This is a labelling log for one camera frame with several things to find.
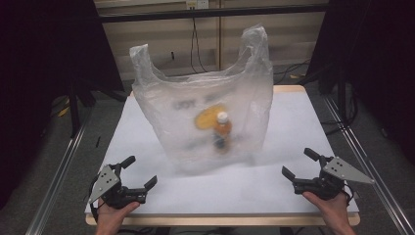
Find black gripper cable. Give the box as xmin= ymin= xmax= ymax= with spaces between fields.
xmin=342 ymin=183 xmax=356 ymax=205
xmin=87 ymin=174 xmax=107 ymax=223

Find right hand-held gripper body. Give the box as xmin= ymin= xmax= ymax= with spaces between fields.
xmin=292 ymin=156 xmax=376 ymax=201

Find black curtain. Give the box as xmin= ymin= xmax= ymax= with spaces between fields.
xmin=0 ymin=0 xmax=126 ymax=210
xmin=305 ymin=0 xmax=415 ymax=165

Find white wall power outlet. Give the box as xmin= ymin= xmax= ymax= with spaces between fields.
xmin=185 ymin=0 xmax=209 ymax=10

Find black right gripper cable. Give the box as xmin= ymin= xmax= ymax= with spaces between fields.
xmin=342 ymin=183 xmax=356 ymax=205

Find metal floor rail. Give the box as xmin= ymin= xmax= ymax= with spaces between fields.
xmin=322 ymin=94 xmax=415 ymax=235
xmin=24 ymin=125 xmax=87 ymax=235

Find black floor cables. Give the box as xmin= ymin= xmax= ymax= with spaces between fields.
xmin=273 ymin=58 xmax=312 ymax=85

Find wooden table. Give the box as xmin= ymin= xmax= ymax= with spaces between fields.
xmin=85 ymin=84 xmax=361 ymax=227

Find black hanging wall cables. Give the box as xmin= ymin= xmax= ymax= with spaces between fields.
xmin=189 ymin=16 xmax=209 ymax=74

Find black horizontal bar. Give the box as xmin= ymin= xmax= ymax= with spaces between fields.
xmin=97 ymin=3 xmax=330 ymax=24

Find black metal stand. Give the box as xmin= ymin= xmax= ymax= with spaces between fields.
xmin=321 ymin=62 xmax=360 ymax=136

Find orange bottle with white cap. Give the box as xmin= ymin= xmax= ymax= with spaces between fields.
xmin=212 ymin=112 xmax=233 ymax=155

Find person's right hand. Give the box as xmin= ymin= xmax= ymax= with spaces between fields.
xmin=301 ymin=191 xmax=356 ymax=235

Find person's left hand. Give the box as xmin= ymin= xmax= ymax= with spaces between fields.
xmin=95 ymin=201 xmax=141 ymax=235

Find translucent white plastic bag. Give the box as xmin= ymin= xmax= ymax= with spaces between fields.
xmin=129 ymin=23 xmax=274 ymax=175

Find black tripod stand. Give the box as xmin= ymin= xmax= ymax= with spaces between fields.
xmin=67 ymin=76 xmax=128 ymax=139

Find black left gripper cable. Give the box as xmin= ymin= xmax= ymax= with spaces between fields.
xmin=87 ymin=174 xmax=107 ymax=223

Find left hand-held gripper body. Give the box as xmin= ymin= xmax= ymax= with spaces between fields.
xmin=87 ymin=164 xmax=148 ymax=211

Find white table cover sheet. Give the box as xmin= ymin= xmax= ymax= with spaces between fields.
xmin=85 ymin=91 xmax=360 ymax=216

